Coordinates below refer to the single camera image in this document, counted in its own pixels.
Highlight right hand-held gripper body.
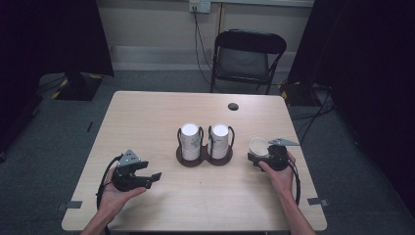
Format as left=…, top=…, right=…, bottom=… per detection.
left=256, top=137, right=300, bottom=172

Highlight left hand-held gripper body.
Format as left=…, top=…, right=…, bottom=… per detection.
left=111, top=149, right=154, bottom=193

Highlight single white paper cup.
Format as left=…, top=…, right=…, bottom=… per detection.
left=249, top=136, right=271, bottom=159

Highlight plain white paper cup stack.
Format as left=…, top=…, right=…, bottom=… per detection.
left=208, top=122, right=230, bottom=161

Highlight dark double cup holder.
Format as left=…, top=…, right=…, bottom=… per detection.
left=175, top=125, right=236, bottom=168

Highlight person's left hand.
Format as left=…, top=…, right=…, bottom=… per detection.
left=97, top=167, right=149, bottom=217

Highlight person's right hand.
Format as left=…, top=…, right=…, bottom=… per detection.
left=257, top=151, right=298, bottom=198

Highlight printed white paper cup stack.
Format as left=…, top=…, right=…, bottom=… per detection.
left=180, top=121, right=202, bottom=162

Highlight grey tape strip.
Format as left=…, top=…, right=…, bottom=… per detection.
left=306, top=197, right=330, bottom=208
left=56, top=200, right=83, bottom=212

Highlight black stand base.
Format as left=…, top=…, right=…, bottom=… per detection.
left=52, top=71, right=104, bottom=102
left=279, top=81, right=324, bottom=108

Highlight black folding chair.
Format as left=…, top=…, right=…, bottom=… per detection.
left=209, top=28, right=288, bottom=96

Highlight black curtain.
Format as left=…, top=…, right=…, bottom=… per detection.
left=0, top=0, right=115, bottom=158
left=287, top=0, right=415, bottom=210

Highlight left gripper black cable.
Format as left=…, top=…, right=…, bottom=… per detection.
left=95, top=155, right=124, bottom=235

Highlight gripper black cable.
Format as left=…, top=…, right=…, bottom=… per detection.
left=95, top=155, right=124, bottom=235
left=287, top=162, right=301, bottom=207

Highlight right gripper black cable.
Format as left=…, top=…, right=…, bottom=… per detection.
left=287, top=162, right=301, bottom=207

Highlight black floor cables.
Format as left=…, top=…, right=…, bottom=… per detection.
left=289, top=83, right=338, bottom=145

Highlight black power cable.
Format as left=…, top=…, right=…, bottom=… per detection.
left=193, top=11, right=213, bottom=86

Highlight thin black wall cable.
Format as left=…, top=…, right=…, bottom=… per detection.
left=217, top=2, right=225, bottom=34

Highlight white wall socket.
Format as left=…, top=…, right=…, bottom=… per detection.
left=189, top=0, right=212, bottom=15

